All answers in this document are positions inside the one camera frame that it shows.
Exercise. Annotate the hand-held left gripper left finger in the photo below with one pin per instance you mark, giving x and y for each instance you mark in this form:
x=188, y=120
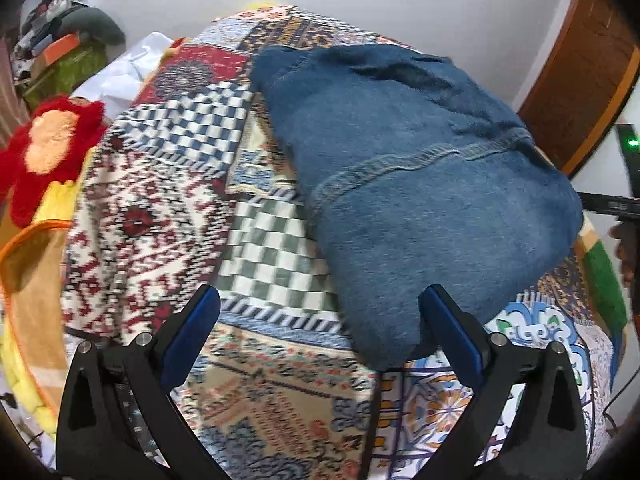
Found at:
x=189, y=332

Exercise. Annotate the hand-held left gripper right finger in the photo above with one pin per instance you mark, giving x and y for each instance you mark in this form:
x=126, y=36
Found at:
x=452, y=332

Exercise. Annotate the blue denim jacket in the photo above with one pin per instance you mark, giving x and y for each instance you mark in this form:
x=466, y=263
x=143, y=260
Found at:
x=425, y=200

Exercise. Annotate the pile of clothes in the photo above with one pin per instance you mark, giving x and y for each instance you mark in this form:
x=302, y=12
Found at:
x=37, y=20

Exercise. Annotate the person's right hand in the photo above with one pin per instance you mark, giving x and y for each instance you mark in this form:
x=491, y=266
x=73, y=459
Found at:
x=629, y=255

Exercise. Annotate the wooden door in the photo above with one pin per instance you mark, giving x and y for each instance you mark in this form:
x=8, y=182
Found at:
x=580, y=70

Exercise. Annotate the patchwork printed blanket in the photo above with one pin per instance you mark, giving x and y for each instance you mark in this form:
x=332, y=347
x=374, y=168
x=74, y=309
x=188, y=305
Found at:
x=165, y=210

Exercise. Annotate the tan orange-trimmed blanket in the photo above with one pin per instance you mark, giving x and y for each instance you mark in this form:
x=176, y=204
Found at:
x=30, y=280

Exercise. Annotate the yellow blanket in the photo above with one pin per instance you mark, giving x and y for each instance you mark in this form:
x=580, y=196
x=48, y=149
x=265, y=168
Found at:
x=25, y=390

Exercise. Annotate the red plush toy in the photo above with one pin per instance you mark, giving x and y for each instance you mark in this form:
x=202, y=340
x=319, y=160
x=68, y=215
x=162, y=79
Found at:
x=55, y=130

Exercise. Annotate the white cloth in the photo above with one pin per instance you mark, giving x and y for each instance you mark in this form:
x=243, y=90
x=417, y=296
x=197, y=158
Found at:
x=125, y=67

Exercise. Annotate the green storage box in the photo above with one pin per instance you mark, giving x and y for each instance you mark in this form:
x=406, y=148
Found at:
x=70, y=72

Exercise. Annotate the orange box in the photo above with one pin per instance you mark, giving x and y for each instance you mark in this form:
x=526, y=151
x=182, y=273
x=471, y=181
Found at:
x=57, y=50

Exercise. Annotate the grey-green pillow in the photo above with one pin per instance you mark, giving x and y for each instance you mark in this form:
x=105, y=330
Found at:
x=97, y=25

